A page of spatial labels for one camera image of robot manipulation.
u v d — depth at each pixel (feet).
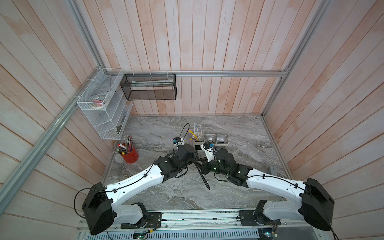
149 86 2.95
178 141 2.25
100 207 1.27
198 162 2.40
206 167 2.18
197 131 3.12
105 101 2.51
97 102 2.39
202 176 2.41
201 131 3.63
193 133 3.10
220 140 3.39
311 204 1.32
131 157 2.91
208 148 2.25
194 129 3.68
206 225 2.40
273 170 2.89
